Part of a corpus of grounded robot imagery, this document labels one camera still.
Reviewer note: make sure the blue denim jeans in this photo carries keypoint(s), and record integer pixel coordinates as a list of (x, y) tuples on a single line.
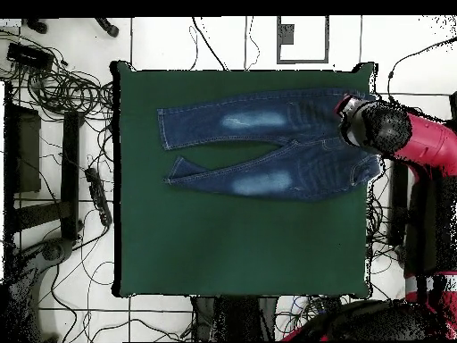
[(267, 171)]

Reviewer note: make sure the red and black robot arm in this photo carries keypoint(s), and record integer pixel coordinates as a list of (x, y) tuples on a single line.
[(428, 143)]

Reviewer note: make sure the black upright bar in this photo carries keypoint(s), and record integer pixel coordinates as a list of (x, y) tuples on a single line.
[(398, 200)]

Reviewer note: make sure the dark green table cloth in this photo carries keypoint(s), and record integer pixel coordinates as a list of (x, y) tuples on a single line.
[(214, 243)]

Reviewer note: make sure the black metal column stand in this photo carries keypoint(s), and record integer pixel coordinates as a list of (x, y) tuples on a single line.
[(235, 318)]

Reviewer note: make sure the black stand foot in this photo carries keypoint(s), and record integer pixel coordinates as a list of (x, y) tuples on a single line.
[(107, 26), (37, 25)]

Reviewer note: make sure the black power strip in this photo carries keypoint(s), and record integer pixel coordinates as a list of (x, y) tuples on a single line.
[(98, 194)]

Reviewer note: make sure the black electronics box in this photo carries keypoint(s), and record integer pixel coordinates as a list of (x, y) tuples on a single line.
[(28, 55)]

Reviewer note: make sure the grey chair base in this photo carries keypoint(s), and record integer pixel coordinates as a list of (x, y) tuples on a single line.
[(32, 271)]

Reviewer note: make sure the grey square frame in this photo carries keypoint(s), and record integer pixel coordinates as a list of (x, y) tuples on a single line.
[(285, 34)]

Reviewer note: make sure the black frame stand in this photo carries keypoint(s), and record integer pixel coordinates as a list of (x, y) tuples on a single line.
[(70, 171)]

